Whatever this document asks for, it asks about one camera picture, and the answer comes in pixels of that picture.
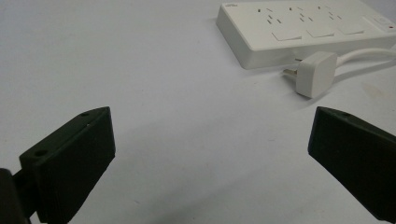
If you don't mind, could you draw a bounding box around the white power cable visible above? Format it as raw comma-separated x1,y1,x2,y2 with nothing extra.
335,47,396,68

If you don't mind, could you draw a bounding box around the white power strip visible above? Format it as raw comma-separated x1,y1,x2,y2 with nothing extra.
215,0,396,70

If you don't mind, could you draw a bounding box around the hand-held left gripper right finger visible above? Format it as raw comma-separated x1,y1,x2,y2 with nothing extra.
307,105,396,224

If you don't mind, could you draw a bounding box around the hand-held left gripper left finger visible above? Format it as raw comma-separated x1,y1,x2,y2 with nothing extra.
12,105,117,224

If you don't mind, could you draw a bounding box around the white plug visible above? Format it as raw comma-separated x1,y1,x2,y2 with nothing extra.
282,50,339,100

